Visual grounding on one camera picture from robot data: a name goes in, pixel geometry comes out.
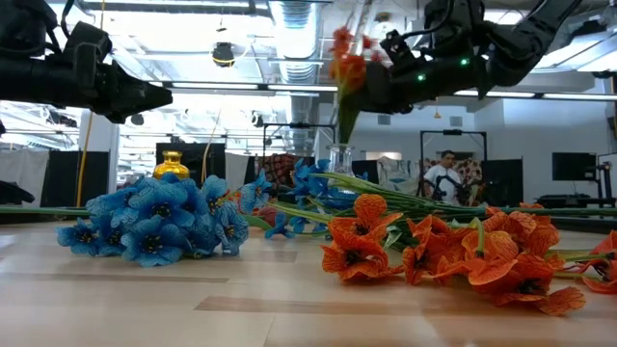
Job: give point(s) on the red patterned cloth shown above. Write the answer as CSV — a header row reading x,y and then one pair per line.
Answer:
x,y
284,166

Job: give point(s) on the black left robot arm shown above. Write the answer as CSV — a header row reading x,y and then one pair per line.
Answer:
x,y
14,82

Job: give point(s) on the black ceiling dome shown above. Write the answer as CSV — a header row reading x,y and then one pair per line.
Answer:
x,y
223,53

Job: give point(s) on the black computer monitor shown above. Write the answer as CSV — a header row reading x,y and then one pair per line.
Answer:
x,y
573,166

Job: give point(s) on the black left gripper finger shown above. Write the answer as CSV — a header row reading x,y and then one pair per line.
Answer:
x,y
140,96
123,117

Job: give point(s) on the black desk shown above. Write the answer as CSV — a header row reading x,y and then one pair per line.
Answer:
x,y
569,200

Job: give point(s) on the clear glass vase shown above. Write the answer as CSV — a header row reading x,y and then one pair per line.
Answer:
x,y
340,161

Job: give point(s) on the black aluminium table frame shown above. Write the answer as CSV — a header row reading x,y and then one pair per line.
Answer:
x,y
29,219

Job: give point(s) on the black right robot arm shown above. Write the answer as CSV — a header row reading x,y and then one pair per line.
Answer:
x,y
525,43

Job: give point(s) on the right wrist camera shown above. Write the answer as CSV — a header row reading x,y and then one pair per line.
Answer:
x,y
397,48

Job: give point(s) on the ceiling light strip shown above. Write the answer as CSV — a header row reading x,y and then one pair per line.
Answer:
x,y
217,86
569,96

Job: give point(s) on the orange artificial flower bunch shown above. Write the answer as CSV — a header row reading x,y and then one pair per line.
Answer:
x,y
356,258
349,72

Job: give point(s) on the grey wall vent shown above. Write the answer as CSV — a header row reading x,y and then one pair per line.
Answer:
x,y
455,121
384,119

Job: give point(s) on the black camera stand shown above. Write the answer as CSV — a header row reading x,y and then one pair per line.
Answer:
x,y
605,166

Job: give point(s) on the person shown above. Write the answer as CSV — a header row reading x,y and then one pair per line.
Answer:
x,y
443,176

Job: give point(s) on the white curtain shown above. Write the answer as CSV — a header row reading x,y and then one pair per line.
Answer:
x,y
24,164

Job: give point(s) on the corrugated silver duct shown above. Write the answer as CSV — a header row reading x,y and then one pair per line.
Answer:
x,y
296,70

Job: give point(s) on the yellow glass vase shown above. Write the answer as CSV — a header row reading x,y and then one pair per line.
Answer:
x,y
171,168

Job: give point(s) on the white cloth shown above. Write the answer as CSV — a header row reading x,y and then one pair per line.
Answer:
x,y
395,171

